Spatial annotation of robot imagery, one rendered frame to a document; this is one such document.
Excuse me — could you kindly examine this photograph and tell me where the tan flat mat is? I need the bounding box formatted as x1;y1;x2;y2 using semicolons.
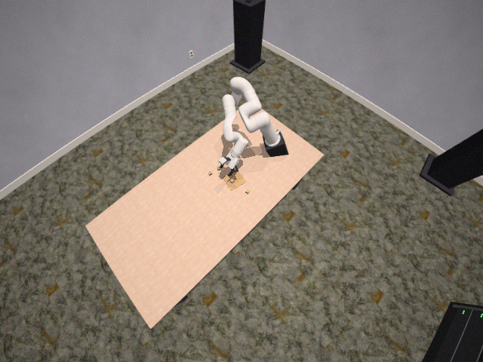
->
223;171;246;191

